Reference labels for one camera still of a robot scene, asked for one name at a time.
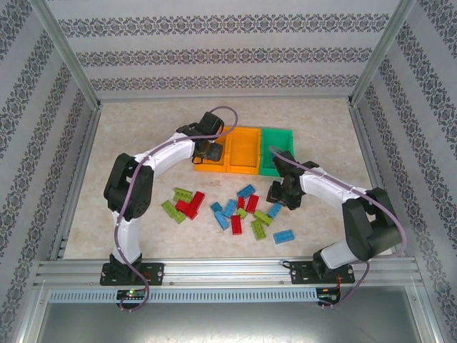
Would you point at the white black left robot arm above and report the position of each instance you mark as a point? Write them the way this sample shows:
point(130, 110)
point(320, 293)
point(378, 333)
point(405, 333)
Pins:
point(125, 236)

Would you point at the green plastic bin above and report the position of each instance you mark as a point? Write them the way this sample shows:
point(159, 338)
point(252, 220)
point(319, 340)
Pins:
point(278, 137)

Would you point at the orange bin with green bricks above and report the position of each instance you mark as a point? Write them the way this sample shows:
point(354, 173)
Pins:
point(242, 143)

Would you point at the long blue lego brick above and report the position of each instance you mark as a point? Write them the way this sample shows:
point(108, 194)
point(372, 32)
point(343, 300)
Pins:
point(246, 191)
point(229, 208)
point(221, 219)
point(284, 237)
point(275, 211)

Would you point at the aluminium table back rail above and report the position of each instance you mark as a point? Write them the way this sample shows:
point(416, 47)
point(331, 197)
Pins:
point(225, 97)

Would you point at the long green lego brick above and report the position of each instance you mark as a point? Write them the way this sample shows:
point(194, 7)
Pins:
point(183, 195)
point(258, 229)
point(178, 216)
point(263, 217)

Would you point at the orange bin with red bricks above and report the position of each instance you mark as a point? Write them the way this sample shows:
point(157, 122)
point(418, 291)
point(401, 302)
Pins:
point(206, 167)

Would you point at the aluminium table side rail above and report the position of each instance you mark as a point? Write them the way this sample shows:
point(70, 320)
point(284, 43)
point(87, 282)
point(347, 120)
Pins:
point(371, 160)
point(76, 178)

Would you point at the grey metal sheet panel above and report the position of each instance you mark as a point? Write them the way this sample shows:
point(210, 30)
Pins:
point(228, 321)

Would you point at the aluminium frame post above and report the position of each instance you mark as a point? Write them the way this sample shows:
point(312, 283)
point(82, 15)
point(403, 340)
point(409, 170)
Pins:
point(66, 53)
point(383, 53)

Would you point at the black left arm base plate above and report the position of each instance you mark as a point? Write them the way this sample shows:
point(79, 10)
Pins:
point(153, 273)

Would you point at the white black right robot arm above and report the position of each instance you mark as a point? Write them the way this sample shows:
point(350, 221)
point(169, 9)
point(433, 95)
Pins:
point(332, 189)

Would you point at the aluminium mounting rail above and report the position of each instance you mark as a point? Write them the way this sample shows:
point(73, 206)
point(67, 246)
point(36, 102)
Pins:
point(228, 271)

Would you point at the short red lego brick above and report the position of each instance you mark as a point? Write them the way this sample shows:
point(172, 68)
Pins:
point(182, 205)
point(241, 203)
point(191, 213)

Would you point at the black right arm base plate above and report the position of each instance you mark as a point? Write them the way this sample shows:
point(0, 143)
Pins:
point(301, 273)

